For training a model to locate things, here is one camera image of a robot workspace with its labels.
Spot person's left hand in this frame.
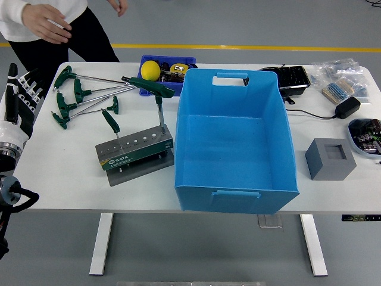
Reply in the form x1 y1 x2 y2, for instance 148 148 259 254
107 0 129 17

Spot person's right hand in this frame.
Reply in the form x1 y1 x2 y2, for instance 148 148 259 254
29 5 73 45

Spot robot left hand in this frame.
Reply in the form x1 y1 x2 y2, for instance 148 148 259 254
0 63 46 144

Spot large green T-handle hex wrench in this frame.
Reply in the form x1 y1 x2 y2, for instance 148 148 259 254
121 76 176 134

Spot small green T-handle hex wrench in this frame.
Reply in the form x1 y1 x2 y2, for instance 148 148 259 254
101 108 123 149

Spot green metal wrench holder stand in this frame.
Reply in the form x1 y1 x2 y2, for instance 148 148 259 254
95 125 175 187

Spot large blue folding box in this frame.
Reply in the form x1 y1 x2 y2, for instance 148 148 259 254
173 68 299 215

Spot person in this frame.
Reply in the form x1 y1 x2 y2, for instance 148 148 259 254
0 0 129 96

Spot yellow lemon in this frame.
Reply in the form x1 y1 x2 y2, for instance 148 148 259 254
140 60 162 82

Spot yellow tape measure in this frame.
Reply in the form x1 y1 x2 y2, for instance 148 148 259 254
170 63 191 75

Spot dark brown part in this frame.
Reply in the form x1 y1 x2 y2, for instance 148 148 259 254
160 73 186 83

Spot small blue parts bin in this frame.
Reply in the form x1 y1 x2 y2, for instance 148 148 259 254
138 55 197 98

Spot white table leg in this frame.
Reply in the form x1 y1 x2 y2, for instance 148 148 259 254
89 213 114 276
299 213 329 277

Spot black plastic tray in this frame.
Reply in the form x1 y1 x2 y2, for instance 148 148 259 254
243 65 312 98

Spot large clear plastic bag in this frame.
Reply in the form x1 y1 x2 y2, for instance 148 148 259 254
311 58 366 90

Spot blue resistor tape bundle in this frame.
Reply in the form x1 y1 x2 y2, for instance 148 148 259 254
321 79 355 105

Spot black power adapter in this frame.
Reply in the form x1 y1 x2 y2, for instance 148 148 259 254
335 97 361 120

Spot clear bag with blue resistors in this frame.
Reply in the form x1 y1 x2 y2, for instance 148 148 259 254
352 71 373 105

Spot grey cube with square recess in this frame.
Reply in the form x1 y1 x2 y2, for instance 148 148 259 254
305 138 357 181

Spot grey metal floor plate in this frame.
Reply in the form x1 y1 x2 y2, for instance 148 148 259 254
258 214 283 229

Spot light blue bowl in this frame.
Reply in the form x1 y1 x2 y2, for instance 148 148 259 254
347 118 381 157

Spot dark electronic components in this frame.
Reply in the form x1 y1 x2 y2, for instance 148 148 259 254
349 119 381 154

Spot black table control panel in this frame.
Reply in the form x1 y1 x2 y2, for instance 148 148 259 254
341 214 381 222

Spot short green T-handle hex wrench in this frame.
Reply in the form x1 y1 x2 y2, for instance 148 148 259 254
70 95 120 117

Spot black strap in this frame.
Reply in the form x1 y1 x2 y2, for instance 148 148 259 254
279 88 296 105

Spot black adapter cable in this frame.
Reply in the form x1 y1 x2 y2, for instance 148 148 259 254
285 107 339 119

